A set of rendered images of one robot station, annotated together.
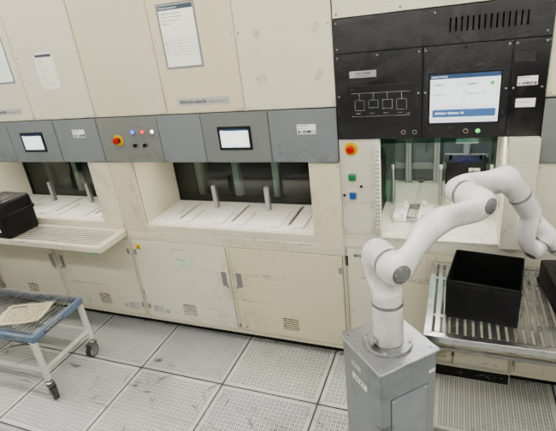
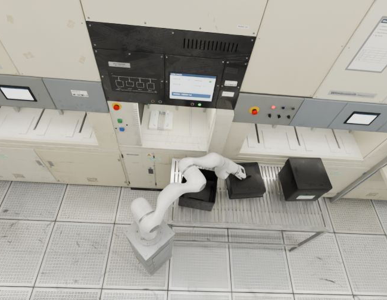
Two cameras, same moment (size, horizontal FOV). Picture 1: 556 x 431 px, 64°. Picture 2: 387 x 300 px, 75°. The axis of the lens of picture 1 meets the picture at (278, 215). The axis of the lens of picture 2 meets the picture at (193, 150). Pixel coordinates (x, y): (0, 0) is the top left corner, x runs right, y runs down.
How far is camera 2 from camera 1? 1.14 m
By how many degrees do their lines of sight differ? 39
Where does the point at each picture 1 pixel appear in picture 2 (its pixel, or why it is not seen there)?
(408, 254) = (158, 219)
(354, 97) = (115, 78)
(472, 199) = (193, 186)
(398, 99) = (147, 83)
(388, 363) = (149, 249)
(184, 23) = not seen: outside the picture
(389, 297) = not seen: hidden behind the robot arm
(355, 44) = (110, 43)
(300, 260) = (91, 155)
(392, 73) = (142, 67)
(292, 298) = (90, 170)
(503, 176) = (210, 163)
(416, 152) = not seen: hidden behind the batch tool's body
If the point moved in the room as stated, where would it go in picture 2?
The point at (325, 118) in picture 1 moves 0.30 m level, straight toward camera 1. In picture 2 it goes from (93, 88) to (96, 124)
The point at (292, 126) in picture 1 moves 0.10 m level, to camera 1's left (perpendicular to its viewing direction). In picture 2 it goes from (66, 90) to (50, 93)
